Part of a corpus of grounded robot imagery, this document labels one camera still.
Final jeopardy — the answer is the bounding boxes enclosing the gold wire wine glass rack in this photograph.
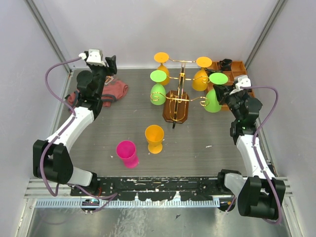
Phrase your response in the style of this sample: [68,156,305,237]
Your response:
[162,60,196,128]

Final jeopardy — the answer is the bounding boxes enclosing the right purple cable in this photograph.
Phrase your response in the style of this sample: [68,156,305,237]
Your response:
[226,85,282,225]

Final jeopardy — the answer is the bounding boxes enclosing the purple cable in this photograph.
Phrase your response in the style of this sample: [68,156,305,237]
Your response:
[39,57,119,213]
[226,85,282,225]

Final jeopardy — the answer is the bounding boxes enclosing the orange wine glass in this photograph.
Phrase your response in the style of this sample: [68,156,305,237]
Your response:
[192,56,212,91]
[154,52,170,86]
[145,124,164,154]

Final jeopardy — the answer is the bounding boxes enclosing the red printed t-shirt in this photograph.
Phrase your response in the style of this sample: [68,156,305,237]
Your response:
[65,76,128,108]

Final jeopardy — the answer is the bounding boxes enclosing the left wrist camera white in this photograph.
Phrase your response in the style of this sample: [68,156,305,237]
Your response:
[79,49,106,67]

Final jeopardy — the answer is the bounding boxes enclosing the wooden compartment tray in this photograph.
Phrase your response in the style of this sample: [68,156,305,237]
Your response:
[204,61,255,111]

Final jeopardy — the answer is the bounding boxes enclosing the pink wine glass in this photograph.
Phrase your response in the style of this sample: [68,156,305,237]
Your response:
[116,140,139,169]

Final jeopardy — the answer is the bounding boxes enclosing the green wine glass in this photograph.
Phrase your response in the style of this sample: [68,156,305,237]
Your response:
[204,73,228,113]
[150,70,166,106]

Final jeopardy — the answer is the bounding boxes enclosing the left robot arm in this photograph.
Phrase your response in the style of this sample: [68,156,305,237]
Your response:
[33,49,117,197]

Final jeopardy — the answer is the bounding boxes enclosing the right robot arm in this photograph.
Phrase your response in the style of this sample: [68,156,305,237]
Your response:
[213,85,286,224]

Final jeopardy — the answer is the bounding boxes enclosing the aluminium rail front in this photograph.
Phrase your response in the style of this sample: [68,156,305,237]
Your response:
[24,177,293,198]

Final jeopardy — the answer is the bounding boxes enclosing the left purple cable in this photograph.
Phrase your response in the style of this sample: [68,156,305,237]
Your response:
[39,57,119,213]

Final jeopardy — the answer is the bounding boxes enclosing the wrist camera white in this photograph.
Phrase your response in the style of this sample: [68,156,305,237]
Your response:
[234,75,251,91]
[79,49,106,67]

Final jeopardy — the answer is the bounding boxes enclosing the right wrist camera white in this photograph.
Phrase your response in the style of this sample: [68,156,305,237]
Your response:
[234,75,251,91]

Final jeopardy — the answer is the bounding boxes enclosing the dark rolled sock upper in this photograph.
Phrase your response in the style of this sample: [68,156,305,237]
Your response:
[219,59,233,71]

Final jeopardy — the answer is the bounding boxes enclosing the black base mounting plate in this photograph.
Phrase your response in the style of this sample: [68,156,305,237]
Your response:
[84,176,233,201]

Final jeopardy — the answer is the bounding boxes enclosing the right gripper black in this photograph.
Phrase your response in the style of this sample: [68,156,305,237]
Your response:
[214,83,244,121]

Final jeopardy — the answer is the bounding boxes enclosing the orange wine glass front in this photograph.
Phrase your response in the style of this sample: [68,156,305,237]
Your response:
[145,124,164,154]

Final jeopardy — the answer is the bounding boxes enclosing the grey slotted cable duct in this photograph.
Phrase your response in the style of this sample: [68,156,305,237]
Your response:
[35,198,220,208]

